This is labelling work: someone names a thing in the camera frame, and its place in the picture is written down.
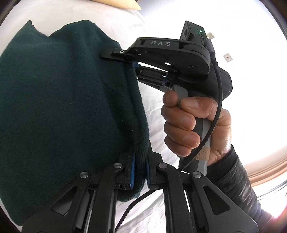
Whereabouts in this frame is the wall switch plate near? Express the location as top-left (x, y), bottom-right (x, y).
top-left (224, 53), bottom-right (232, 62)

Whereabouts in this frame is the dark green knit sweater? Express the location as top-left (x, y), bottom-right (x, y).
top-left (1, 20), bottom-right (149, 226)

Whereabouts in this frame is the person's right hand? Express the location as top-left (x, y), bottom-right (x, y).
top-left (160, 90), bottom-right (232, 168)

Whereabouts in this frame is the black jacket sleeve forearm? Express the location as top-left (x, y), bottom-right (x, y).
top-left (207, 147), bottom-right (273, 232)

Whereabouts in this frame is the yellow pillow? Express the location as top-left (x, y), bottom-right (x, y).
top-left (92, 0), bottom-right (141, 11)

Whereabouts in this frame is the black cable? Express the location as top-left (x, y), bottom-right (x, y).
top-left (113, 31), bottom-right (223, 233)

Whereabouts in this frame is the white bed sheet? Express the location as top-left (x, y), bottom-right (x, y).
top-left (1, 1), bottom-right (179, 232)

